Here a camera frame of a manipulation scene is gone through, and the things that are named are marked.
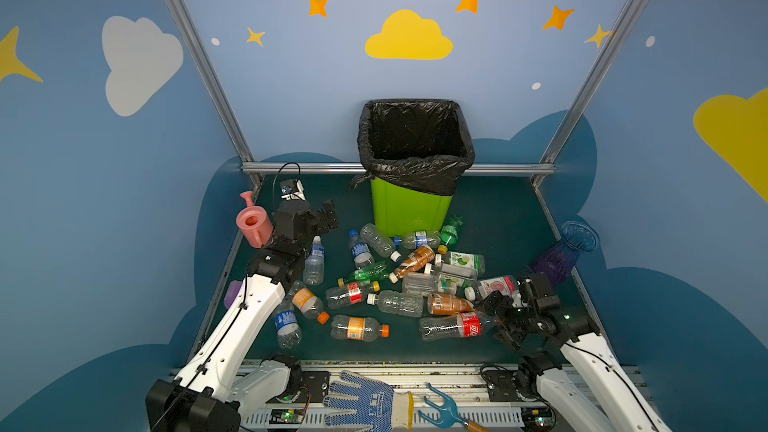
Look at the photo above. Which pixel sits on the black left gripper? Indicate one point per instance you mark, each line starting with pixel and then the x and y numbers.
pixel 323 216

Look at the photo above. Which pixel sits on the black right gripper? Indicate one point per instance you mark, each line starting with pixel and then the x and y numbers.
pixel 504 313

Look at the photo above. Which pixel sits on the pink label square bottle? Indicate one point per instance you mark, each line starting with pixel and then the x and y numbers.
pixel 479 290

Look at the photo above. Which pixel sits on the red label cola bottle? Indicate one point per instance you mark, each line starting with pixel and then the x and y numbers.
pixel 461 325

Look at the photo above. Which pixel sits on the blue label bottle white cap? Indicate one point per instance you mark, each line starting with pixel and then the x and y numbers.
pixel 314 269

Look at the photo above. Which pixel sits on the brown tea bottle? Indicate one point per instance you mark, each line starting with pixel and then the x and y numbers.
pixel 441 304

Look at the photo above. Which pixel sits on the small orange cap bottle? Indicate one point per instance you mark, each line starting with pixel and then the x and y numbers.
pixel 310 305

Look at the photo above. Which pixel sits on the orange label clear bottle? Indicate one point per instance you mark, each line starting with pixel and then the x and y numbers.
pixel 364 329

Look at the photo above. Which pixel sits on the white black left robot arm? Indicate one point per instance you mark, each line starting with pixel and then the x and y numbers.
pixel 208 394

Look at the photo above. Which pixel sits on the blue label bottle near arm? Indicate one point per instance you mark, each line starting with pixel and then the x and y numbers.
pixel 289 333

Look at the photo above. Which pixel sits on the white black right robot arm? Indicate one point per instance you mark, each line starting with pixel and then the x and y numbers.
pixel 618 405

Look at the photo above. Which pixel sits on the green plastic bin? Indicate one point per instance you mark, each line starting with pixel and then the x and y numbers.
pixel 398 210

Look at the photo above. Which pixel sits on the green bottle by bin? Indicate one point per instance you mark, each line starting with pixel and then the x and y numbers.
pixel 450 233

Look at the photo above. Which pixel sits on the black bin liner bag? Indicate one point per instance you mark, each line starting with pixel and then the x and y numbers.
pixel 423 145

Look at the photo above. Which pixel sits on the clear crushed bottle white cap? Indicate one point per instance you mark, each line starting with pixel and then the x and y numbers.
pixel 383 245

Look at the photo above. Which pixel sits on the purple blue glass vase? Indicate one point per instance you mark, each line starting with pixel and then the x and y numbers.
pixel 558 260

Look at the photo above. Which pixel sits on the green sprite bottle yellow cap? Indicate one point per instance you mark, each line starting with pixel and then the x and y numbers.
pixel 373 272

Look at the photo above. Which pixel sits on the red label yellow cap bottle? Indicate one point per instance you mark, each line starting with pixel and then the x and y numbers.
pixel 350 294

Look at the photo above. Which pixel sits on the pink plastic watering can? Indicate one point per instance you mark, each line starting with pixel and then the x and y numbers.
pixel 254 222

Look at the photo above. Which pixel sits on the blue cap water bottle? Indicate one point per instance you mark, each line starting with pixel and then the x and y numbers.
pixel 414 240

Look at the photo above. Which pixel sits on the lime label square bottle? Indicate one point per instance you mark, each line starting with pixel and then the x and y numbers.
pixel 462 264

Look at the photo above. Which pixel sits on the orange tea bottle white cap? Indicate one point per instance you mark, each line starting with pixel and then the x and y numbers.
pixel 420 260

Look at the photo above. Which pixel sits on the right green circuit board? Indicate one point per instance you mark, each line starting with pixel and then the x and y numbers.
pixel 538 419

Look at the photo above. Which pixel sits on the green circuit board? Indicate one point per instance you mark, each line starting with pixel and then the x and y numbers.
pixel 286 417
pixel 538 419

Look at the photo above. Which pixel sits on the clear square bottle white cap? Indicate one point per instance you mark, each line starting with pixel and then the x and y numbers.
pixel 423 284

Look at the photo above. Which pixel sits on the clear ribbed bottle white cap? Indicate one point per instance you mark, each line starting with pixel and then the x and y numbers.
pixel 397 303

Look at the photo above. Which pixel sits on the purple pink toy shovel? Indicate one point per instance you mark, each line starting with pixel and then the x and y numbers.
pixel 232 293

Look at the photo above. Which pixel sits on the teal garden hand rake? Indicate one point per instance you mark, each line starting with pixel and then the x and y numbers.
pixel 448 414

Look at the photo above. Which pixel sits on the blue white knitted glove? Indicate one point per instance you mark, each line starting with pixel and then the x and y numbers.
pixel 361 403

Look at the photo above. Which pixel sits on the left green circuit board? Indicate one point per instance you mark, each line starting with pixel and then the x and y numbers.
pixel 286 417

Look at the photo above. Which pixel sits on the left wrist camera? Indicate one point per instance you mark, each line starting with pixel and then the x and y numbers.
pixel 292 189

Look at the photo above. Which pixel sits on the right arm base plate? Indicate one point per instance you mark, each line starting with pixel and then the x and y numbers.
pixel 502 385

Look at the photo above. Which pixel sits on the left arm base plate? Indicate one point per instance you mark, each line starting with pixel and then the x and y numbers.
pixel 311 386

